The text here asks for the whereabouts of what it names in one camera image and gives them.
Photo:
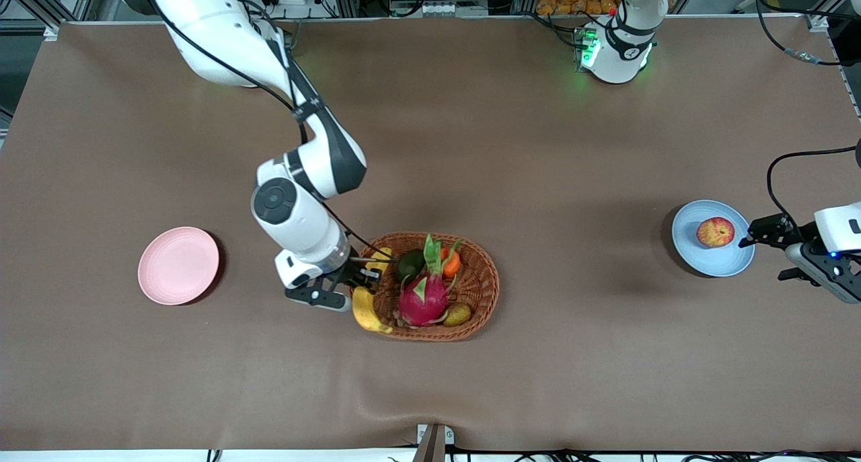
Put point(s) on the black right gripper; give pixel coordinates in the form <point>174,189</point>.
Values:
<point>354,272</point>

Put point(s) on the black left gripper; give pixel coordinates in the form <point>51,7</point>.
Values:
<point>780,231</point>

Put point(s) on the yellow banana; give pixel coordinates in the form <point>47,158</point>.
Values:
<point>363,311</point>

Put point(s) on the red yellow apple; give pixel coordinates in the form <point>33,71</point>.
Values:
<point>715,233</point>

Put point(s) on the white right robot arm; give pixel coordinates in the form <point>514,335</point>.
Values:
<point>296,220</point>

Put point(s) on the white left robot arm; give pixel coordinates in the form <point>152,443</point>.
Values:
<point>619,58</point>

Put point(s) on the dark green avocado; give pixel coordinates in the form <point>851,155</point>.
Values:
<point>409,265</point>

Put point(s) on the pink dragon fruit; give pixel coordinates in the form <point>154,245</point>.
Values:
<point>424,300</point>

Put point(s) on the light blue plate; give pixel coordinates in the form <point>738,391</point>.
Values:
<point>706,261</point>

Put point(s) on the small orange fruit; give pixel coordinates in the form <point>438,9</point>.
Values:
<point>452,263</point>

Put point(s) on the brown wicker basket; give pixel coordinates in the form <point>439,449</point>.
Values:
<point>481,280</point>

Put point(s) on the pink plate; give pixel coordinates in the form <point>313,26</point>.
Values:
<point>178,267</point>

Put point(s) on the brown table cloth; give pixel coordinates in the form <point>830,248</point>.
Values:
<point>538,381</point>

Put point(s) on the white terminal block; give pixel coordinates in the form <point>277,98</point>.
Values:
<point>444,9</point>

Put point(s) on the grey metal camera bracket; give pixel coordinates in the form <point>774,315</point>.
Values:
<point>434,445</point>

